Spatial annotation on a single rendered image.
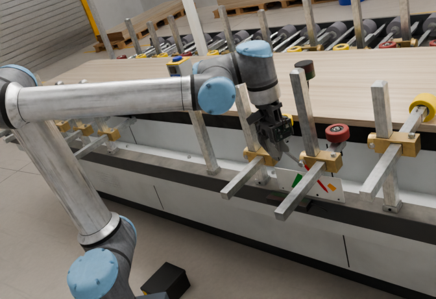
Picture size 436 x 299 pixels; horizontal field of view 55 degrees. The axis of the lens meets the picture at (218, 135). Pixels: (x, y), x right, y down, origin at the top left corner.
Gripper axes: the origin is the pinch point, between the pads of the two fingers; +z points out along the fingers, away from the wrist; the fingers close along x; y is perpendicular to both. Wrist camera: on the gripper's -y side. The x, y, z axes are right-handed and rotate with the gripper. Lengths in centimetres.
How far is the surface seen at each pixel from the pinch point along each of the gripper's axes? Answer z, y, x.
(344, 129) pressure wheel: 5.0, -2.5, 29.1
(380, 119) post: -7.4, 19.6, 24.4
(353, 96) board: 6, -20, 50
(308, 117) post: -5.9, -2.0, 15.6
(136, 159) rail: 25, -97, -27
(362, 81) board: 5, -27, 62
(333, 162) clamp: 9.5, 4.7, 17.2
